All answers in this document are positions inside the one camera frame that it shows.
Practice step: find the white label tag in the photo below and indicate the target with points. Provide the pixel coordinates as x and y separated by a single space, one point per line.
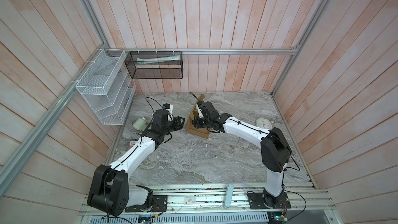
190 200

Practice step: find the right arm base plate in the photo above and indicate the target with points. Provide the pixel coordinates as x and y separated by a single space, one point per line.
264 200

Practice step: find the black mesh basket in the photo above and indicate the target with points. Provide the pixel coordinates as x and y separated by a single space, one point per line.
155 71

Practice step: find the aluminium wall frame bar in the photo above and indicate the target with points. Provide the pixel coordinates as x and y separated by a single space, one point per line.
219 51

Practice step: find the paper sheet in basket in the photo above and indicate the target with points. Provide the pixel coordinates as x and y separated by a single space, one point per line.
168 60

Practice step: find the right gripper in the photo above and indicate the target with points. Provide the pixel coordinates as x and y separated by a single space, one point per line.
196 123

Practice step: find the white tape roll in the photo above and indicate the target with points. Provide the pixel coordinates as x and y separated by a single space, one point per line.
140 124

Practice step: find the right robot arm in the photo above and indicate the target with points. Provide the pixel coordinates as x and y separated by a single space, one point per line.
275 150

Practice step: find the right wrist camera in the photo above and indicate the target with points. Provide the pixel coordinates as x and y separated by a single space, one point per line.
198 104

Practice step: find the white round clock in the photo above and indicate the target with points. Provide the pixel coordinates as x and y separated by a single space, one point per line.
264 123

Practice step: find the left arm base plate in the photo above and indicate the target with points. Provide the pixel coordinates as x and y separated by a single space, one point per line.
142 199

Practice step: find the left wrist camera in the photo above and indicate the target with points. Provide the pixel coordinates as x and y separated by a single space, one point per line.
168 107

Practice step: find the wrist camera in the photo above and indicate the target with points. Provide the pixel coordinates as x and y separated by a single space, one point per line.
168 107
198 104

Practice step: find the white wire mesh shelf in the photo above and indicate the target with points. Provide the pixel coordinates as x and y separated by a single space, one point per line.
106 87

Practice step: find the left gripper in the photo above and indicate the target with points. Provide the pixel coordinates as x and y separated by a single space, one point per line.
176 121

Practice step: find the aluminium front rail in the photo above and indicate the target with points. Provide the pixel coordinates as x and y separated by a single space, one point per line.
210 197

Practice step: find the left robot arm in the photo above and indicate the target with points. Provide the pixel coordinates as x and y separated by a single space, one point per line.
110 190

